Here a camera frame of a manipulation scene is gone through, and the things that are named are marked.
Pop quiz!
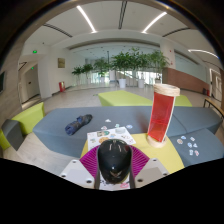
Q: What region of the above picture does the white sticker sheet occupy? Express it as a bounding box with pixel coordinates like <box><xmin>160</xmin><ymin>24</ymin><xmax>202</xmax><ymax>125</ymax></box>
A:
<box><xmin>86</xmin><ymin>126</ymin><xmax>137</xmax><ymax>152</ymax></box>

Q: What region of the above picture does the black computer mouse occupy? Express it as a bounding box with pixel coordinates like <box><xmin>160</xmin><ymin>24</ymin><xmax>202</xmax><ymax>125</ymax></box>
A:
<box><xmin>96</xmin><ymin>138</ymin><xmax>134</xmax><ymax>185</ymax></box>

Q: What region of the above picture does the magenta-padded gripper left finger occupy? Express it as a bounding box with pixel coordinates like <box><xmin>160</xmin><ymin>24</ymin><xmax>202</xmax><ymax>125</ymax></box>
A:
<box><xmin>59</xmin><ymin>145</ymin><xmax>102</xmax><ymax>190</ymax></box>

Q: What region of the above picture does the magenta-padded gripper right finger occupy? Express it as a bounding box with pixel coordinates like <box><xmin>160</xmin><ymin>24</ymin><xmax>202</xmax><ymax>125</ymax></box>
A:
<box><xmin>129</xmin><ymin>145</ymin><xmax>171</xmax><ymax>190</ymax></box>

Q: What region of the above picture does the grey bench with stickers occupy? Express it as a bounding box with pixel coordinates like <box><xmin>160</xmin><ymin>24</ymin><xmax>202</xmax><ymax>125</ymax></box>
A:
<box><xmin>168</xmin><ymin>128</ymin><xmax>224</xmax><ymax>168</ymax></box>

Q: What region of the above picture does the group of potted plants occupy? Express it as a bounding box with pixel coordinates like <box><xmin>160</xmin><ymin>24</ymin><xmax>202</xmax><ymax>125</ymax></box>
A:
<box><xmin>71</xmin><ymin>47</ymin><xmax>170</xmax><ymax>89</ymax></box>

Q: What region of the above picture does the red panel rope-wrapped stand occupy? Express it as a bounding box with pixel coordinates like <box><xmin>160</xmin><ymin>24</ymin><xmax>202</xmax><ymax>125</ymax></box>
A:
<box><xmin>146</xmin><ymin>83</ymin><xmax>181</xmax><ymax>149</ymax></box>

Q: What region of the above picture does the group of ceiling strip lights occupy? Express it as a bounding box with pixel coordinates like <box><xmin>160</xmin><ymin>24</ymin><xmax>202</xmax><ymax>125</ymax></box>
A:
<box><xmin>75</xmin><ymin>4</ymin><xmax>219</xmax><ymax>59</ymax></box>

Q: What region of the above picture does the white round puppy mouse pad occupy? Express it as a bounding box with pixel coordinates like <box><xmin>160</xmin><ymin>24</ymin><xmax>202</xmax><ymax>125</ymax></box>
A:
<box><xmin>99</xmin><ymin>174</ymin><xmax>131</xmax><ymax>191</ymax></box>

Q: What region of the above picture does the cluster of loose stickers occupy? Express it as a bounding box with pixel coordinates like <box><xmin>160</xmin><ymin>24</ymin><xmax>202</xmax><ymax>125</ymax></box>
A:
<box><xmin>175</xmin><ymin>134</ymin><xmax>201</xmax><ymax>158</ymax></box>

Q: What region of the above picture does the dark grey seat block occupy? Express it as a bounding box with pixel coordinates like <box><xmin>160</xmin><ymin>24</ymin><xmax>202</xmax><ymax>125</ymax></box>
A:
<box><xmin>0</xmin><ymin>118</ymin><xmax>25</xmax><ymax>152</ymax></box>

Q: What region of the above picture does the brass wall plaque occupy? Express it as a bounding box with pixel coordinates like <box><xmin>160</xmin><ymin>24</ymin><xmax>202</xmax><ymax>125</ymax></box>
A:
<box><xmin>57</xmin><ymin>57</ymin><xmax>66</xmax><ymax>69</ymax></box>

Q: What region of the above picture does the lime green flat bench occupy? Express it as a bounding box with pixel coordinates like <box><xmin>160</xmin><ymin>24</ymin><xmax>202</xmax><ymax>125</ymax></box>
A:
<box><xmin>97</xmin><ymin>89</ymin><xmax>193</xmax><ymax>108</ymax></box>

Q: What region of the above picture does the long grey upholstered bench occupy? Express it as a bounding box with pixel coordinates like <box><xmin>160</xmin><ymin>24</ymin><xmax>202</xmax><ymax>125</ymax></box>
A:
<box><xmin>32</xmin><ymin>105</ymin><xmax>223</xmax><ymax>159</ymax></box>

